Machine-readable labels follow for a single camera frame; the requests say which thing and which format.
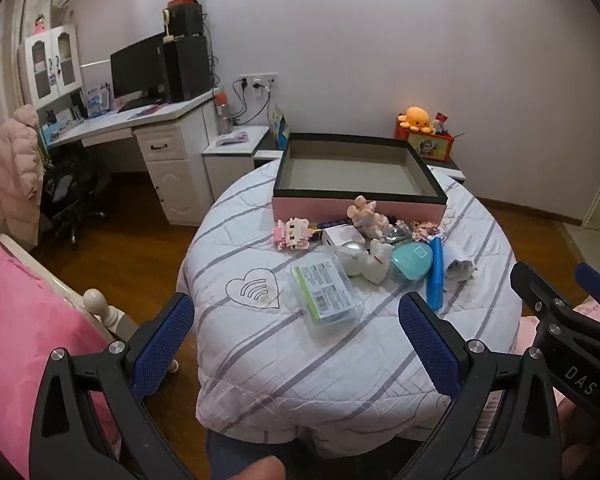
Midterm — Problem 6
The clear plastic box green label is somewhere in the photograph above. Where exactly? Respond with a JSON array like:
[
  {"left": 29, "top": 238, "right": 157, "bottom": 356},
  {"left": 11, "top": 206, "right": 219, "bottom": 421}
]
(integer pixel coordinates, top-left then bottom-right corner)
[{"left": 290, "top": 255, "right": 365, "bottom": 328}]

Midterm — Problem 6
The clear bottle orange cap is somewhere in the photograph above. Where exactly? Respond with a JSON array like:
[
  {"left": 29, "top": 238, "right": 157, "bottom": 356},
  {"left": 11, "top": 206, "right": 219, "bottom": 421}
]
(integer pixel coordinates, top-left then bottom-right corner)
[{"left": 215, "top": 91, "right": 233, "bottom": 136}]

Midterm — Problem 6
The small black speaker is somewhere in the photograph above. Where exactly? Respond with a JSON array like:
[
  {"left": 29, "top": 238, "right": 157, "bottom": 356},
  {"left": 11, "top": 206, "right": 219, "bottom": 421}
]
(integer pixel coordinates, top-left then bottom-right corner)
[{"left": 169, "top": 2, "right": 204, "bottom": 38}]

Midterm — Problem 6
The pink building block toy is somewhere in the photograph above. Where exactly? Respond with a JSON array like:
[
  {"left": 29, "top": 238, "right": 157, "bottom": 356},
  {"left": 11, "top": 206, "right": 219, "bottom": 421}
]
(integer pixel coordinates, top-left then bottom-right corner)
[{"left": 272, "top": 217, "right": 315, "bottom": 251}]

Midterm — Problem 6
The pink paper sheet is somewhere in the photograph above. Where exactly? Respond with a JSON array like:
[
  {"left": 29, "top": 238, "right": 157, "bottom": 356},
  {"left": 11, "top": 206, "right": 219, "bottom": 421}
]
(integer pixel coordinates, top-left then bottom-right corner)
[{"left": 117, "top": 102, "right": 168, "bottom": 118}]

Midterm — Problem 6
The white desk with drawers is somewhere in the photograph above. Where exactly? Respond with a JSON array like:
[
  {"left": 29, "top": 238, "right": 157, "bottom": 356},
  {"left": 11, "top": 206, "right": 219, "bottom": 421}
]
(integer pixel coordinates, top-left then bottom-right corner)
[{"left": 42, "top": 87, "right": 221, "bottom": 226}]

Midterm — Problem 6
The teal heart-shaped clear case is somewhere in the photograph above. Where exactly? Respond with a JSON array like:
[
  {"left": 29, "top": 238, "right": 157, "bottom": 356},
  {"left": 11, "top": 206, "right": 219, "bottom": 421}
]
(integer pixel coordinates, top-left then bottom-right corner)
[{"left": 389, "top": 241, "right": 435, "bottom": 288}]

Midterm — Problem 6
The white bed frame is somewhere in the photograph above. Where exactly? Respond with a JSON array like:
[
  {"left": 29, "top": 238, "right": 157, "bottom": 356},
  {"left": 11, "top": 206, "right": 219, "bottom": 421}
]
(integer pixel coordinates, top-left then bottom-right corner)
[{"left": 0, "top": 232, "right": 141, "bottom": 346}]

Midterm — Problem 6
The white robot toy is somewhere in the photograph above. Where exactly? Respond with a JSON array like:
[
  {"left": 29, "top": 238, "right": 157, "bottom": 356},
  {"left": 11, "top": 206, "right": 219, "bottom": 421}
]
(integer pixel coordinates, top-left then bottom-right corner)
[{"left": 336, "top": 240, "right": 393, "bottom": 285}]

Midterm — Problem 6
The pink printed blanket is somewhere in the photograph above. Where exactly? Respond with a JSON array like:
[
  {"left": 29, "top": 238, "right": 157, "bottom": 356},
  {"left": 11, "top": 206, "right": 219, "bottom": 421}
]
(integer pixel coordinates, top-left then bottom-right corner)
[{"left": 512, "top": 295, "right": 600, "bottom": 361}]

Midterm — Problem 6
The orange octopus plush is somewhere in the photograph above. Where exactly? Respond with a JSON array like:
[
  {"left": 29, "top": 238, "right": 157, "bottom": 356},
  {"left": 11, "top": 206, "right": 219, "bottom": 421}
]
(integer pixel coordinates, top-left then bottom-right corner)
[{"left": 397, "top": 106, "right": 436, "bottom": 135}]

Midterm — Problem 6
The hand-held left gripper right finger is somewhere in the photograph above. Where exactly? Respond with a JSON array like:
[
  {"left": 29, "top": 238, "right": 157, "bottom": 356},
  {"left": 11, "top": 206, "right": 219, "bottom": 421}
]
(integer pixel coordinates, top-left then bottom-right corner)
[{"left": 397, "top": 291, "right": 566, "bottom": 480}]

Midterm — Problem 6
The pink down jacket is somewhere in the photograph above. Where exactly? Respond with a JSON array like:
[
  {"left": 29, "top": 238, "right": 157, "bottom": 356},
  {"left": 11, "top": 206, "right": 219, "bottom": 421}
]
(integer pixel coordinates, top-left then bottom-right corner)
[{"left": 0, "top": 104, "right": 46, "bottom": 248}]

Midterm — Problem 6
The person's right hand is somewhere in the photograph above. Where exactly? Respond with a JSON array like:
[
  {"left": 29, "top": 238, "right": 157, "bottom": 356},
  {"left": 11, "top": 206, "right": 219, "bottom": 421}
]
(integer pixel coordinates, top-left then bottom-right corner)
[{"left": 560, "top": 395, "right": 600, "bottom": 480}]

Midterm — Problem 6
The black computer tower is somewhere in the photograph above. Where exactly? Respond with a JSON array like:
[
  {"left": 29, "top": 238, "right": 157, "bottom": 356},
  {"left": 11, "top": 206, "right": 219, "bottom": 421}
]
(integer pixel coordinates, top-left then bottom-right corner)
[{"left": 162, "top": 35, "right": 215, "bottom": 103}]

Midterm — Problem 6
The black computer monitor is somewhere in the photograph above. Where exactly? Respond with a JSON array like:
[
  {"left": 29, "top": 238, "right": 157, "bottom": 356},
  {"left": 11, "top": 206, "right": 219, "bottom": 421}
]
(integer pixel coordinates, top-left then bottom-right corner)
[{"left": 110, "top": 32, "right": 171, "bottom": 106}]

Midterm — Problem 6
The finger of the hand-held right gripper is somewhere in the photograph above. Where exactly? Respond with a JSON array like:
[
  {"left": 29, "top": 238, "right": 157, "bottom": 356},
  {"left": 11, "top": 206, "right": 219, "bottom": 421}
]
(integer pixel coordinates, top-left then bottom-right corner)
[
  {"left": 510, "top": 261, "right": 589, "bottom": 342},
  {"left": 574, "top": 261, "right": 600, "bottom": 327}
]

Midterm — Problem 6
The black power cable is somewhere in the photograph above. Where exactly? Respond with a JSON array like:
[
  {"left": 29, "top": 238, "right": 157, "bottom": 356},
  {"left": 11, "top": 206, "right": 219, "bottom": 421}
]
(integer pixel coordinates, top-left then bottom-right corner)
[{"left": 232, "top": 79, "right": 273, "bottom": 126}]

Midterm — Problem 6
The small white box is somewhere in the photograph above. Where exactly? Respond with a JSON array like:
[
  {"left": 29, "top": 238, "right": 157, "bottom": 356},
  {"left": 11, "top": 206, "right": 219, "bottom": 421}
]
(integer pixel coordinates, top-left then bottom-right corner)
[{"left": 321, "top": 226, "right": 363, "bottom": 251}]

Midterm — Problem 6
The pink storage box dark rim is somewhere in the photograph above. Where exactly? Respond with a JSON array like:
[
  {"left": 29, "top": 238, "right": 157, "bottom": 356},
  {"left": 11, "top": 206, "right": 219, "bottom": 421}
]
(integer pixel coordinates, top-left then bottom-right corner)
[{"left": 272, "top": 132, "right": 448, "bottom": 220}]

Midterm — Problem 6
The white cloth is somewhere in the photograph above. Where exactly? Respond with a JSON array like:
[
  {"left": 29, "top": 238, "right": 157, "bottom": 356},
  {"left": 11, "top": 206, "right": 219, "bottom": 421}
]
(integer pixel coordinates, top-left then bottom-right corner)
[{"left": 442, "top": 242, "right": 481, "bottom": 293}]

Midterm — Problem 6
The person's blue jeans leg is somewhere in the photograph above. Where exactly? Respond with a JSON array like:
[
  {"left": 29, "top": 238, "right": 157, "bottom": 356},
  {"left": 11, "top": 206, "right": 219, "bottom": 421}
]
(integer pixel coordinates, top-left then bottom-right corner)
[{"left": 205, "top": 427, "right": 311, "bottom": 480}]

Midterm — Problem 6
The pink plush bunny toy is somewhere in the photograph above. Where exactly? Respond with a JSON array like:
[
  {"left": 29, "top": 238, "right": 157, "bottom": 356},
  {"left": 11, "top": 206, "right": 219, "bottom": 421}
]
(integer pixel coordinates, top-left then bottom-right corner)
[{"left": 346, "top": 195, "right": 393, "bottom": 238}]

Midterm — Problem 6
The blue white box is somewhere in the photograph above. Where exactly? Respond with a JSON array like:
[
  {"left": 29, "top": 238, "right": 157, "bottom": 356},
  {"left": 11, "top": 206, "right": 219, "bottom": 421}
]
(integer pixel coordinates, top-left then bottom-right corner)
[{"left": 82, "top": 82, "right": 113, "bottom": 118}]

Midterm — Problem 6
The dark blue bar packet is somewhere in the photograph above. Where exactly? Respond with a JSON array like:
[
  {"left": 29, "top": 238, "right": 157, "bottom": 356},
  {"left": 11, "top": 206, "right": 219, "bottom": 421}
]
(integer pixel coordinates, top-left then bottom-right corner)
[{"left": 307, "top": 220, "right": 353, "bottom": 235}]

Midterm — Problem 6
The white glass-door cabinet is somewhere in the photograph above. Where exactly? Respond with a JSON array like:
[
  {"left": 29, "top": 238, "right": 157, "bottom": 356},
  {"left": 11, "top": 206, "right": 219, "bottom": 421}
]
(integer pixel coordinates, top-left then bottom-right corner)
[{"left": 17, "top": 24, "right": 86, "bottom": 111}]

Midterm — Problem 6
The blue plastic tube case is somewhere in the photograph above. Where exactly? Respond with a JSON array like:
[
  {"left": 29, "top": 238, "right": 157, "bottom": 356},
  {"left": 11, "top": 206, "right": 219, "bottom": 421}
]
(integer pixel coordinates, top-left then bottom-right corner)
[{"left": 426, "top": 237, "right": 446, "bottom": 311}]

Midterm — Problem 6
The pink bedding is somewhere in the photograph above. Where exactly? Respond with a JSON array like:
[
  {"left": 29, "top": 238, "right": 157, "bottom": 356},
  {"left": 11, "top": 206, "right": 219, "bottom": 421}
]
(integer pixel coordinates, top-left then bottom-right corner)
[{"left": 0, "top": 230, "right": 121, "bottom": 461}]

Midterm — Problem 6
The clear glittery trinket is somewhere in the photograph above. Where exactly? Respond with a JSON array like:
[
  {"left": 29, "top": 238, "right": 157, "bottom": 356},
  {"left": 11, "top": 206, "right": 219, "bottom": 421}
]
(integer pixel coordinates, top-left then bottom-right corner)
[{"left": 382, "top": 222, "right": 413, "bottom": 246}]

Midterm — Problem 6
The blue yellow snack bag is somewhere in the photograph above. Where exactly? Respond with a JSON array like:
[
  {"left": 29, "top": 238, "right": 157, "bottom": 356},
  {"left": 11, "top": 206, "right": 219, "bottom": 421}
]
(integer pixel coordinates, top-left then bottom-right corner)
[{"left": 270, "top": 105, "right": 291, "bottom": 148}]

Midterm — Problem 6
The red printed crate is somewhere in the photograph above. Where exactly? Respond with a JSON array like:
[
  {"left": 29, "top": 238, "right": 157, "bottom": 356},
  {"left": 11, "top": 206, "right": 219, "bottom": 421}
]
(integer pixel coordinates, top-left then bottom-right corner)
[{"left": 394, "top": 124, "right": 456, "bottom": 163}]

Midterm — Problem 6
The black office chair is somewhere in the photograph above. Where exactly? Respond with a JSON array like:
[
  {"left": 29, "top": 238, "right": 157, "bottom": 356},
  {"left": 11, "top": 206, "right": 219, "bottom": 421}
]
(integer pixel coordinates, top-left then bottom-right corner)
[{"left": 40, "top": 145, "right": 113, "bottom": 248}]

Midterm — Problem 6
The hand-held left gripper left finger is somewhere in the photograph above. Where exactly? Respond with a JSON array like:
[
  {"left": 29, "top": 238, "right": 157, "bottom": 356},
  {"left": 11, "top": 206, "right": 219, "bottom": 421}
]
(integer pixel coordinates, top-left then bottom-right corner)
[{"left": 28, "top": 291, "right": 196, "bottom": 480}]

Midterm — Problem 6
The white striped quilt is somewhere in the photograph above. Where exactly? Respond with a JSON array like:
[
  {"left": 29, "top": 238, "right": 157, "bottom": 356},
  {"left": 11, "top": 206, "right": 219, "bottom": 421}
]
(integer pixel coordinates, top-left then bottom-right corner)
[{"left": 177, "top": 160, "right": 523, "bottom": 443}]

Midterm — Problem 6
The person's left hand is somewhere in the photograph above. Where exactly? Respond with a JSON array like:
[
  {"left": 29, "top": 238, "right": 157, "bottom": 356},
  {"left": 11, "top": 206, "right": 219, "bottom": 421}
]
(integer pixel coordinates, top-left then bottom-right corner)
[{"left": 228, "top": 455, "right": 287, "bottom": 480}]

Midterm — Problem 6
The white side cabinet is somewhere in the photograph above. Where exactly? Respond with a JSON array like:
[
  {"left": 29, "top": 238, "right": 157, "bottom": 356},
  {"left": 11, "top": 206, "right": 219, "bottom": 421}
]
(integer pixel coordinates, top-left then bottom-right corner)
[{"left": 201, "top": 126, "right": 271, "bottom": 206}]

